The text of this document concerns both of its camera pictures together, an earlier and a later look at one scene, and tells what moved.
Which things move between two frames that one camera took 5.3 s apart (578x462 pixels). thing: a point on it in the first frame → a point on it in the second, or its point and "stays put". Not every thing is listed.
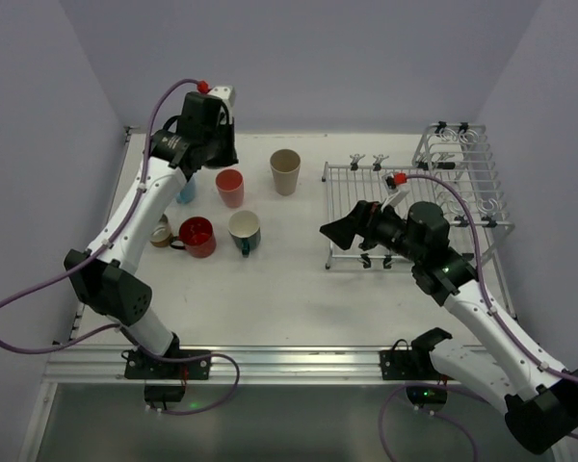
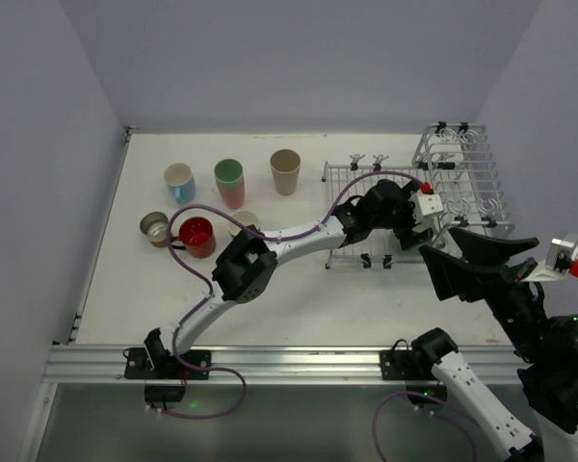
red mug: (198, 234) stays put
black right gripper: (366, 226) → (508, 277)
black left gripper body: (220, 151) → (411, 236)
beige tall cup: (285, 164) stays put
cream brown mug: (162, 236) stays put
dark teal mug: (245, 229) stays put
